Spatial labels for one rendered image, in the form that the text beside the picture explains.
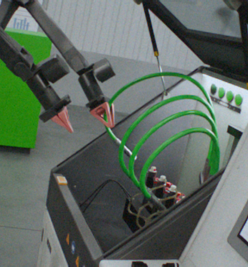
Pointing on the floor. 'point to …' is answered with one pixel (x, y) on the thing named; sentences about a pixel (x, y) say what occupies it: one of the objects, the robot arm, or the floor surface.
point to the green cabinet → (15, 98)
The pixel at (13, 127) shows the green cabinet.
